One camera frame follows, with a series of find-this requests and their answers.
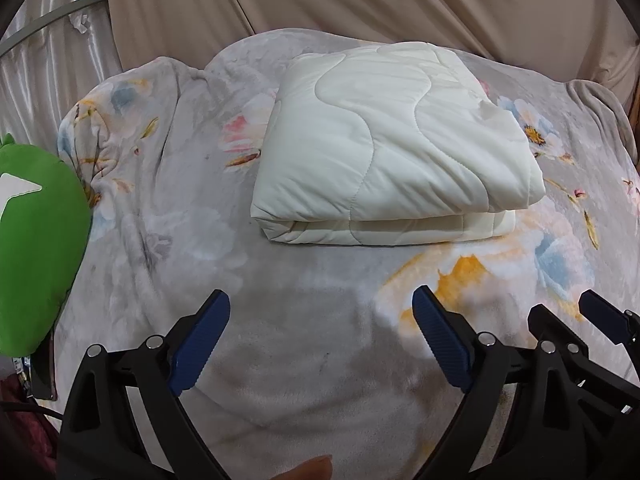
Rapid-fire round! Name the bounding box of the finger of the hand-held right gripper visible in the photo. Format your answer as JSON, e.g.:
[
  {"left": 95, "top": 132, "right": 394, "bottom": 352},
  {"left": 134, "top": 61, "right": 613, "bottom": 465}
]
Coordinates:
[
  {"left": 528, "top": 303, "right": 623, "bottom": 417},
  {"left": 578, "top": 289, "right": 640, "bottom": 392}
]

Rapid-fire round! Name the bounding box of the black cable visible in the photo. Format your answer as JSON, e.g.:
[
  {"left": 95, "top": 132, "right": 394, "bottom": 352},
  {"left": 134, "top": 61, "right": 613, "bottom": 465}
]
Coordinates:
[{"left": 0, "top": 400, "right": 64, "bottom": 420}]

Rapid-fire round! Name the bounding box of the green plush pillow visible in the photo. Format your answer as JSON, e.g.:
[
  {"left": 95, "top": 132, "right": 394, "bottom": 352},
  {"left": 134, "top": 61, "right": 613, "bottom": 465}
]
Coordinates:
[{"left": 0, "top": 132, "right": 94, "bottom": 359}]

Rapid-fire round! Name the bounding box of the white quilted comforter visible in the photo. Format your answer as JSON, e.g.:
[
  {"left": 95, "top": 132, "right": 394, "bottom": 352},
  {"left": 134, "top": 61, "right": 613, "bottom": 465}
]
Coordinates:
[{"left": 249, "top": 40, "right": 547, "bottom": 247}]

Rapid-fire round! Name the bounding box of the grey floral fleece blanket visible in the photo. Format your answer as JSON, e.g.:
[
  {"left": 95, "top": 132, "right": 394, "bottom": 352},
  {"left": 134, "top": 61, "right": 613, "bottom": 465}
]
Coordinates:
[{"left": 50, "top": 27, "right": 640, "bottom": 480}]

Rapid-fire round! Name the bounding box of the dark flat case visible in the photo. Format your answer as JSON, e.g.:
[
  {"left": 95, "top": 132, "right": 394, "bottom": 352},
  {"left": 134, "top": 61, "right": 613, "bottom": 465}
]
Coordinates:
[{"left": 15, "top": 332, "right": 59, "bottom": 402}]

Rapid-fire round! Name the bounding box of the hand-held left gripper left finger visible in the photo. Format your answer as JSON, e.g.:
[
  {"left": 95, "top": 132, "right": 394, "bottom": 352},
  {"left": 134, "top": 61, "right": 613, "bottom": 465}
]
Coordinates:
[{"left": 59, "top": 289, "right": 232, "bottom": 480}]

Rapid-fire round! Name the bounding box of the metal curtain rod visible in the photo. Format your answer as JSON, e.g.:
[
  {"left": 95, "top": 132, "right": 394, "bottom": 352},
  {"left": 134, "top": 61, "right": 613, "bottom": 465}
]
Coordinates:
[{"left": 0, "top": 0, "right": 108, "bottom": 53}]

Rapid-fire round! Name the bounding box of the dark red cloth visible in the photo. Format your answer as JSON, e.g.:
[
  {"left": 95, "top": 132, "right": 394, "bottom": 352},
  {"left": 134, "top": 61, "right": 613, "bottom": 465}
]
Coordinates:
[{"left": 0, "top": 374, "right": 62, "bottom": 480}]

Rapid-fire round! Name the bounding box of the silver satin curtain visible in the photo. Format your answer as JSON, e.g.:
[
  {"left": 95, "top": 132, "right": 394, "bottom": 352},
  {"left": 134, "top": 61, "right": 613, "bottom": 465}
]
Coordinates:
[{"left": 0, "top": 0, "right": 124, "bottom": 137}]

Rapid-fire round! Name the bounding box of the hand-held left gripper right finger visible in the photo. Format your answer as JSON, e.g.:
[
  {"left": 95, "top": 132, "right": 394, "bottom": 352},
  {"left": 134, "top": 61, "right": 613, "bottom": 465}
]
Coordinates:
[{"left": 411, "top": 285, "right": 585, "bottom": 480}]

